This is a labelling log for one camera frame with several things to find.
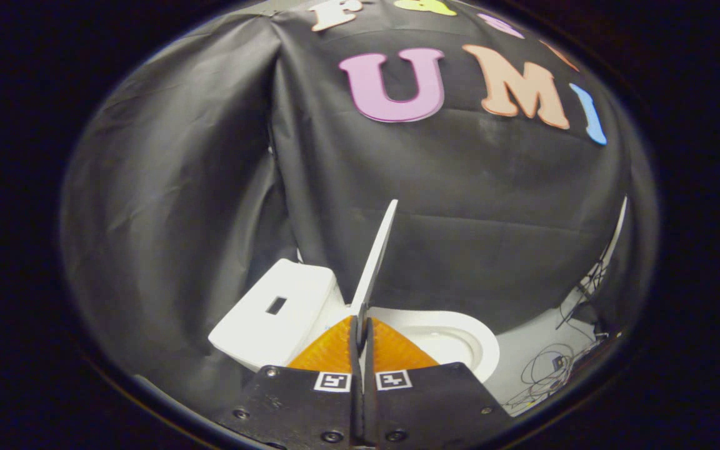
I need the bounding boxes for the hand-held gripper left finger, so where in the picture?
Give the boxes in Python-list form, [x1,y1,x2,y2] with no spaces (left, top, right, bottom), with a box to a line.
[219,316,361,448]

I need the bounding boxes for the black backdrop cloth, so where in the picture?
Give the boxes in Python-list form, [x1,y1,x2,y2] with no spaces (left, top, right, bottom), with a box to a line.
[60,0,658,404]

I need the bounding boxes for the black floor cables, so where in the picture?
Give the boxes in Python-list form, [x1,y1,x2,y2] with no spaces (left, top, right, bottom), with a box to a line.
[502,342,589,414]

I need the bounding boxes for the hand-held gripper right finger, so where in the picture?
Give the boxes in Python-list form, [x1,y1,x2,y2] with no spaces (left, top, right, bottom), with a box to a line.
[363,317,514,448]

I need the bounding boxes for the white toilet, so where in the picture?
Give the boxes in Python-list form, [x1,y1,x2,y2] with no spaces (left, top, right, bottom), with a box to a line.
[208,258,500,386]

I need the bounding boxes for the white panel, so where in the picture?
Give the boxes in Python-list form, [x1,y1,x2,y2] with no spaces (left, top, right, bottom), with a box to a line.
[596,196,629,279]

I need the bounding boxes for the white toilet lid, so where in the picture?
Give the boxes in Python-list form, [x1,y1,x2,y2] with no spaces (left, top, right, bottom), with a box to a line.
[350,199,399,348]

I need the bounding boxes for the white toilet seat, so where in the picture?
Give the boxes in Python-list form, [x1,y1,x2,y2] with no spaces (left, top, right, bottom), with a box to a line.
[366,306,501,384]

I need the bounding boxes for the black tripod stand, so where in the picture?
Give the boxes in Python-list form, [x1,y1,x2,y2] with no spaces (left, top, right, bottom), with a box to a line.
[556,261,612,332]

